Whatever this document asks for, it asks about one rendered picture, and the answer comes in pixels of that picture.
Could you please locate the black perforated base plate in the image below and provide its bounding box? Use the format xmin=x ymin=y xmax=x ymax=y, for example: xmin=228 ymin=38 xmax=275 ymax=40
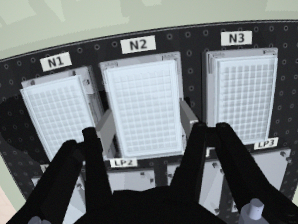
xmin=0 ymin=19 xmax=298 ymax=201

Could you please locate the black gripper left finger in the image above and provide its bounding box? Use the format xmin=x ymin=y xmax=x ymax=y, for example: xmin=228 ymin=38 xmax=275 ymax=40
xmin=6 ymin=109 xmax=119 ymax=224

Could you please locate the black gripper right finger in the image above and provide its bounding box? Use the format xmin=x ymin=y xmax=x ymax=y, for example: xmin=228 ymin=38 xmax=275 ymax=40
xmin=154 ymin=100 xmax=298 ymax=224

